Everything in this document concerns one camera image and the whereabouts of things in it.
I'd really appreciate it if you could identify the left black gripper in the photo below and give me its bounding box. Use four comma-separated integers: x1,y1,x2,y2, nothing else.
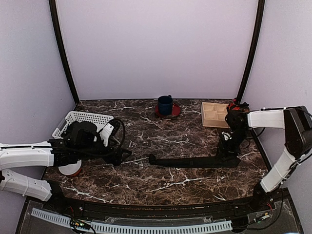
77,140,132,167

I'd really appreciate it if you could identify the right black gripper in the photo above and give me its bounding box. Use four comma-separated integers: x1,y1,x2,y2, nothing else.
215,129,251,161

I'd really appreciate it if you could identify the black necktie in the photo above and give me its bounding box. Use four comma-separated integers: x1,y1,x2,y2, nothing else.
149,154,241,168

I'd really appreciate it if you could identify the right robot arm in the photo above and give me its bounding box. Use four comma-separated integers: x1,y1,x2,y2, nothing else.
216,103,312,212

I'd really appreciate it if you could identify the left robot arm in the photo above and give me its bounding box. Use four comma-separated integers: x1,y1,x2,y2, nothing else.
0,118,132,213

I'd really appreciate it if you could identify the wooden compartment box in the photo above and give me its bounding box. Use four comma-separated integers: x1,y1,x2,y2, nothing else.
201,102,229,128

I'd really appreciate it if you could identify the white plastic basket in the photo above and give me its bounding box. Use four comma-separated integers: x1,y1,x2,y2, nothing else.
52,111,114,139

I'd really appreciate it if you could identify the red patterned rolled tie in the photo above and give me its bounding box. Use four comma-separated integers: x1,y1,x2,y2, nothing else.
227,98,244,114

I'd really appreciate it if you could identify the brown patterned rolled tie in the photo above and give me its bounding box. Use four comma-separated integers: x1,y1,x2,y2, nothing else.
240,102,250,113

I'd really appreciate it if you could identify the white red bowl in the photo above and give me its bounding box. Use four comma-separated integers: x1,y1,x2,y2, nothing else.
58,160,82,176

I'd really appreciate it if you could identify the red saucer plate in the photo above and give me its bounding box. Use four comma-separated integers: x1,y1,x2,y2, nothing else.
155,103,181,119

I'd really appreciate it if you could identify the dark blue mug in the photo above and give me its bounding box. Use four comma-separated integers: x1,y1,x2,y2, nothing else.
157,95,173,116

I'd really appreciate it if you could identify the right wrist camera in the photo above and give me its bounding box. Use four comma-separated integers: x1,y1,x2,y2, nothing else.
221,132,232,141

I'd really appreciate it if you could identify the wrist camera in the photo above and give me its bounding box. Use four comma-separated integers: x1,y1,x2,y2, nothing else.
221,132,232,141
98,121,120,147

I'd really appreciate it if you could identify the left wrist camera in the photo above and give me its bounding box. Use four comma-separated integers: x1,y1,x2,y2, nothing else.
98,121,120,147

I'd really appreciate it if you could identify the white slotted cable duct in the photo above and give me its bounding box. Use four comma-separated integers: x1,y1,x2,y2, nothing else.
31,208,233,234

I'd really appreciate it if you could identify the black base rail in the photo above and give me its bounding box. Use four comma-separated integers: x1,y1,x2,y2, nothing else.
43,189,290,220

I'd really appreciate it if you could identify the right black frame post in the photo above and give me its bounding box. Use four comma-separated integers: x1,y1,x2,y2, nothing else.
236,0,265,102

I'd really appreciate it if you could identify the black frame post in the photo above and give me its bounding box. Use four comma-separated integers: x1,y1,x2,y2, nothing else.
49,0,80,105
236,0,265,102

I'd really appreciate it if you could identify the left black frame post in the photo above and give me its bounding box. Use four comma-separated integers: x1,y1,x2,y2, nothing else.
49,0,80,105

